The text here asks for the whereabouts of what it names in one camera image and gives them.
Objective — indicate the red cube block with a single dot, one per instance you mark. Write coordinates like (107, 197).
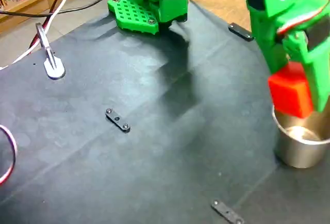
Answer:
(288, 92)

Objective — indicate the black screwed joining plate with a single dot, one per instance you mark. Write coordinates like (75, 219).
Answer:
(241, 31)
(117, 119)
(225, 211)

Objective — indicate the stainless steel cup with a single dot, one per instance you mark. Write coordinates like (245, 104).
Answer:
(296, 154)

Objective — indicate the black table mat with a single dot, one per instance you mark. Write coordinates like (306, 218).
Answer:
(103, 169)

